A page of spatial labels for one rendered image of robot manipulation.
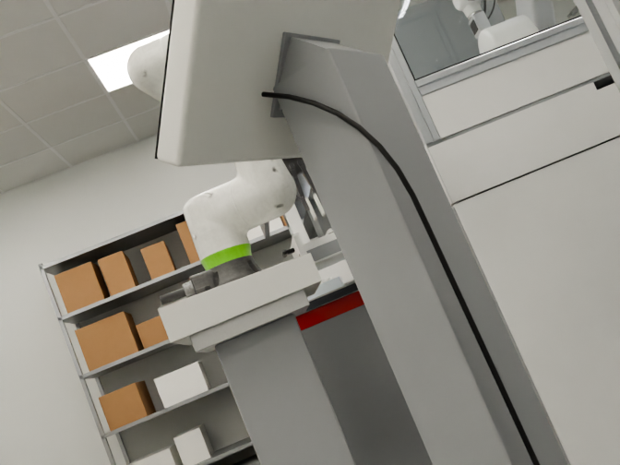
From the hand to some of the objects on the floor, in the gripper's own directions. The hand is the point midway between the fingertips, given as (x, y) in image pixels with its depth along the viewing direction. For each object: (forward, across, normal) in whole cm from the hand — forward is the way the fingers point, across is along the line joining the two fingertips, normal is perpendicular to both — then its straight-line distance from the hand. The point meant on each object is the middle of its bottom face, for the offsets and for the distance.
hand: (315, 207), depth 221 cm
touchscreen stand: (+101, +10, +100) cm, 142 cm away
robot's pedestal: (+99, +33, +29) cm, 108 cm away
